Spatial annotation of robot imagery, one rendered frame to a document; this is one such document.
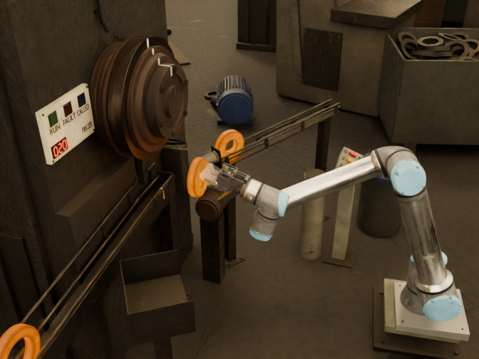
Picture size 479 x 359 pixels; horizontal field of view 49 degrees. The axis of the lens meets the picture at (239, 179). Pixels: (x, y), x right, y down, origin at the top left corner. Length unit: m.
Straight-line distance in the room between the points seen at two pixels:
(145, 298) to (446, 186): 2.48
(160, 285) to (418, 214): 0.97
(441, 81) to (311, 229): 1.58
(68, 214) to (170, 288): 0.44
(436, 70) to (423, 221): 1.93
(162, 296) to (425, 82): 2.58
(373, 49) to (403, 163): 2.55
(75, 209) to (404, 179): 1.16
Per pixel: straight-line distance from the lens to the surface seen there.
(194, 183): 2.00
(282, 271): 2.87
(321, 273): 2.88
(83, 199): 1.93
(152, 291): 1.90
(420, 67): 3.81
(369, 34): 4.41
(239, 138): 2.55
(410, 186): 1.97
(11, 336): 1.64
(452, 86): 3.92
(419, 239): 2.12
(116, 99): 1.86
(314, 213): 2.76
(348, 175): 2.09
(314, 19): 4.57
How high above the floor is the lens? 1.89
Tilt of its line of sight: 31 degrees down
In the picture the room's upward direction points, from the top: straight up
